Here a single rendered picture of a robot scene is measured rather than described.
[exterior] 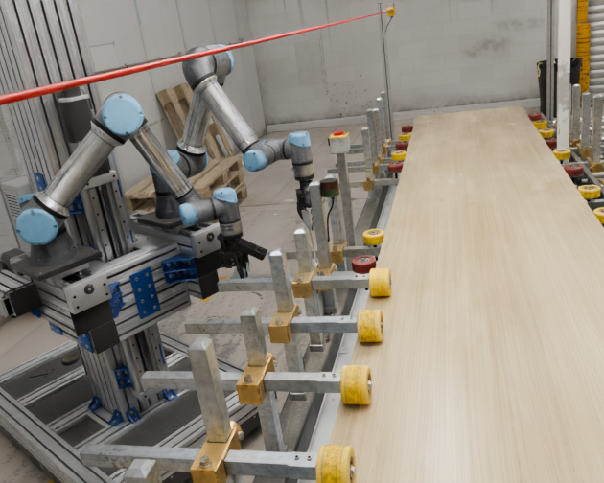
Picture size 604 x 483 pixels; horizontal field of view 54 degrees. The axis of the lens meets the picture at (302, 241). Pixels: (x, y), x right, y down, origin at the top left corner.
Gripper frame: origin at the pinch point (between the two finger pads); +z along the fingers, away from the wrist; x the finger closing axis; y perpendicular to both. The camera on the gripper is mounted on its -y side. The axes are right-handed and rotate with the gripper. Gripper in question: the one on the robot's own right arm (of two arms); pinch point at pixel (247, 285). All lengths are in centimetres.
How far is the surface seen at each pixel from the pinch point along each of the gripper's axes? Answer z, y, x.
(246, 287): -12.0, -10.4, 26.5
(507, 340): -8, -83, 51
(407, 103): 59, -6, -768
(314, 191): -32.1, -28.1, -2.2
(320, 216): -23.5, -29.0, -2.2
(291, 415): 12, -28, 55
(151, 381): -13, -4, 77
